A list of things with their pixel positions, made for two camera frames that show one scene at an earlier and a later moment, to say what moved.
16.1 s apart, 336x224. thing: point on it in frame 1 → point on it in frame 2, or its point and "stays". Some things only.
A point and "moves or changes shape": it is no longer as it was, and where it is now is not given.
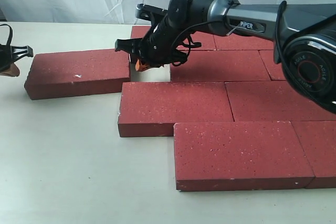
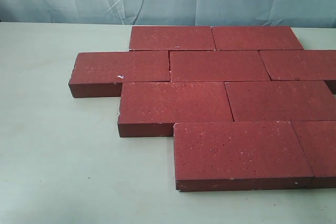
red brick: (151, 108) stays
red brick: (54, 75) moves or changes shape
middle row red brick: (272, 101) stays
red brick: (220, 65) stays
